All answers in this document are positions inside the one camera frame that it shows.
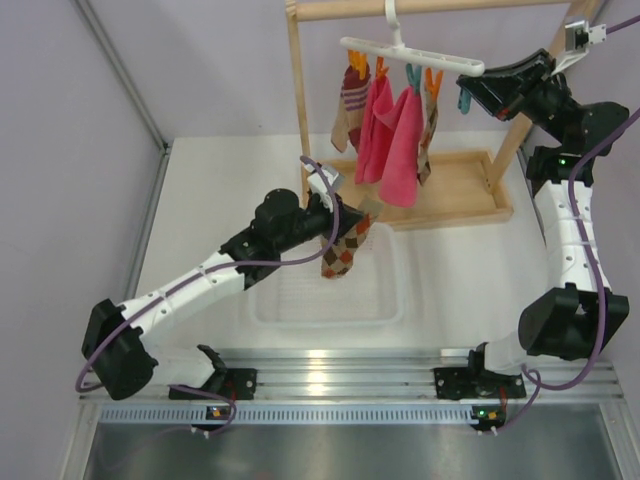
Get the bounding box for teal clip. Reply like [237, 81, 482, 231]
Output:
[457, 89, 472, 115]
[405, 63, 422, 95]

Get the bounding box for aluminium frame post left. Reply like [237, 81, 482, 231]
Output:
[74, 0, 171, 151]

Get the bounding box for orange clip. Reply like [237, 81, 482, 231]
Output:
[425, 68, 444, 101]
[347, 49, 369, 80]
[375, 56, 389, 80]

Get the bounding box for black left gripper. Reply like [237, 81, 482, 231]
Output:
[276, 194, 363, 254]

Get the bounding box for wooden drying rack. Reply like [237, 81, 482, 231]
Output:
[284, 0, 601, 231]

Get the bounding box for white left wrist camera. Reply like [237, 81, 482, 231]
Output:
[304, 164, 345, 212]

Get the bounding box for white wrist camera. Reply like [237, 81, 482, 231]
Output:
[552, 17, 607, 75]
[304, 164, 345, 212]

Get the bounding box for white plastic basket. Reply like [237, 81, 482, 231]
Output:
[248, 223, 406, 329]

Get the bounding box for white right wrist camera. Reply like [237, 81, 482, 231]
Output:
[552, 17, 607, 75]

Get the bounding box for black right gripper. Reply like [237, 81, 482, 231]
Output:
[455, 49, 577, 145]

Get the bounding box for argyle beige orange sock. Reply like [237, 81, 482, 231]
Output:
[417, 92, 439, 185]

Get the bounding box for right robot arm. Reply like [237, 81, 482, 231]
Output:
[457, 49, 636, 397]

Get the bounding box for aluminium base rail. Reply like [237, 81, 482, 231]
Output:
[77, 347, 626, 436]

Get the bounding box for white clip hanger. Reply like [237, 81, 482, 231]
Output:
[340, 0, 486, 77]

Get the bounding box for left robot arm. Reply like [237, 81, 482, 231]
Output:
[81, 189, 365, 400]

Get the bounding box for beige maroon striped sock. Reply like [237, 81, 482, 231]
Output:
[331, 66, 371, 153]

